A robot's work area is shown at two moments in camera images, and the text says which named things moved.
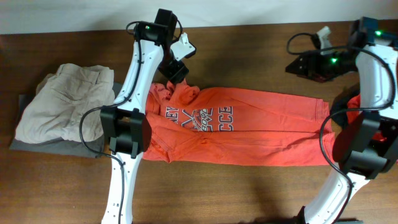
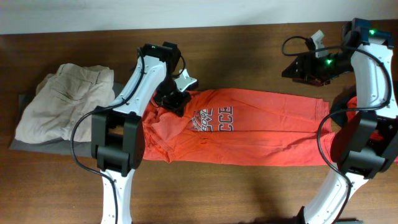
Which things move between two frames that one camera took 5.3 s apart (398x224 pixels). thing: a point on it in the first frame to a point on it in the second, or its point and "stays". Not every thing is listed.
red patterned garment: (354, 112) stays
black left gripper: (176, 73) to (173, 106)
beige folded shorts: (54, 111) stays
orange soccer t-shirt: (237, 126) stays
